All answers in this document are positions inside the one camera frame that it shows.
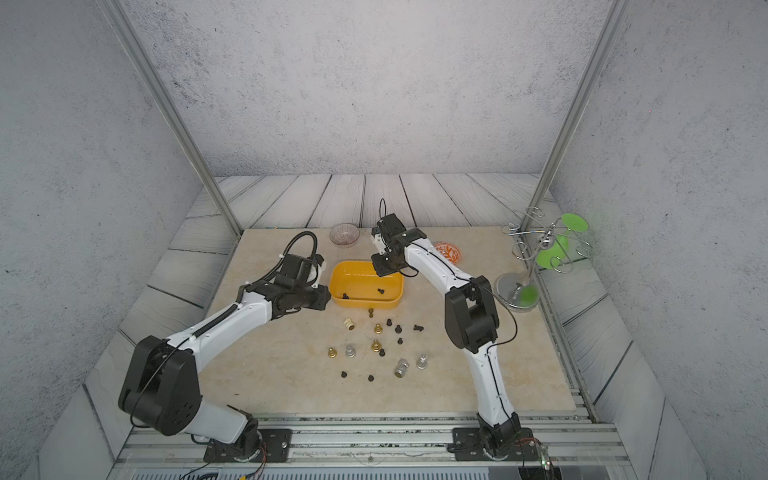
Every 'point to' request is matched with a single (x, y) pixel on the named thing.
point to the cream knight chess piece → (349, 323)
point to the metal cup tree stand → (544, 242)
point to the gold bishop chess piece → (378, 329)
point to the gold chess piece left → (332, 353)
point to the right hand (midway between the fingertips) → (381, 267)
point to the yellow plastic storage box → (355, 284)
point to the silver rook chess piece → (402, 365)
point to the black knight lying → (420, 328)
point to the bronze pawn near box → (371, 310)
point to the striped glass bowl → (344, 235)
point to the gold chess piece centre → (376, 346)
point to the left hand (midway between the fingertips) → (332, 295)
